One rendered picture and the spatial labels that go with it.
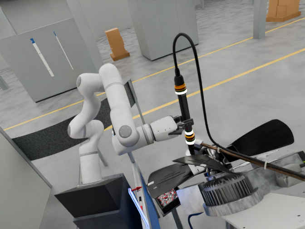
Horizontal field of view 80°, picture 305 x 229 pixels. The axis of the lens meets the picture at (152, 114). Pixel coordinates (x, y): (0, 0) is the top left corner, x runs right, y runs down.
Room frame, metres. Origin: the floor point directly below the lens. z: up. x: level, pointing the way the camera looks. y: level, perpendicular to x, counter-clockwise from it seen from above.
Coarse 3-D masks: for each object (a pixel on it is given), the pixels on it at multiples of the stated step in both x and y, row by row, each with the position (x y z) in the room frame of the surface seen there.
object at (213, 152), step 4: (212, 144) 0.65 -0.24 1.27; (204, 148) 0.65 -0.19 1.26; (208, 148) 0.64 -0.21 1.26; (204, 152) 0.63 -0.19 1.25; (212, 152) 0.62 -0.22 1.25; (216, 152) 0.61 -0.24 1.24; (220, 152) 0.62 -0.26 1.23; (212, 156) 0.60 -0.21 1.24; (216, 156) 0.60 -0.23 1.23; (220, 156) 0.60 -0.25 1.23; (224, 156) 0.61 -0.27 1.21; (220, 160) 0.59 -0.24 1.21; (224, 164) 0.58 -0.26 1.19; (228, 164) 0.56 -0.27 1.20; (208, 168) 0.60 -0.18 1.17; (228, 168) 0.55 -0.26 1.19; (204, 172) 0.61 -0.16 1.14; (208, 172) 0.56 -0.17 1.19; (212, 172) 0.55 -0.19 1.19; (216, 172) 0.54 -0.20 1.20; (220, 172) 0.54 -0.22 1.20
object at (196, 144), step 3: (201, 141) 0.59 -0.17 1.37; (195, 144) 0.59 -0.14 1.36; (198, 144) 0.58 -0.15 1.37; (195, 147) 0.59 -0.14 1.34; (198, 147) 0.58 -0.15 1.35; (201, 147) 0.58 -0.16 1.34; (195, 150) 0.59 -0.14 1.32; (198, 150) 0.57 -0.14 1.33; (201, 150) 0.60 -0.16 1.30; (186, 153) 0.63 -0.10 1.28; (189, 153) 0.63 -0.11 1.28; (195, 153) 0.59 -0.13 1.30; (198, 153) 0.59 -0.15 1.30; (201, 153) 0.60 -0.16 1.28
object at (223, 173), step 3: (216, 174) 0.55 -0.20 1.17; (219, 174) 0.53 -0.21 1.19; (222, 174) 0.53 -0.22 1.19; (225, 174) 0.53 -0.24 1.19; (207, 177) 0.58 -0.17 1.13; (210, 177) 0.55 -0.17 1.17; (213, 177) 0.54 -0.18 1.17; (216, 177) 0.53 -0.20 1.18; (219, 177) 0.53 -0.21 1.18; (207, 180) 0.56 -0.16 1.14
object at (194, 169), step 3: (189, 165) 0.64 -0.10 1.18; (192, 165) 0.63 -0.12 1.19; (192, 168) 0.62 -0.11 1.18; (195, 168) 0.61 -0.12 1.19; (198, 168) 0.60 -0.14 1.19; (201, 168) 0.60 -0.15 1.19; (204, 168) 0.59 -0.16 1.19; (192, 171) 0.60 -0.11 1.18; (195, 171) 0.59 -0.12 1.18; (198, 171) 0.59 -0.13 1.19; (201, 171) 0.58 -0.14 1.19; (195, 174) 0.58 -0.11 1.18
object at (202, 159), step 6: (186, 156) 0.52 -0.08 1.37; (192, 156) 0.53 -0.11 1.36; (198, 156) 0.53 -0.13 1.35; (204, 156) 0.55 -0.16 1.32; (180, 162) 0.45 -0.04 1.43; (186, 162) 0.45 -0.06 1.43; (192, 162) 0.45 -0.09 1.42; (198, 162) 0.45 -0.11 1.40; (204, 162) 0.46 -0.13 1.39; (210, 162) 0.47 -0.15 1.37; (216, 162) 0.51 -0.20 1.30; (210, 168) 0.39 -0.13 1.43; (216, 168) 0.40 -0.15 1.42; (222, 168) 0.42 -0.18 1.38
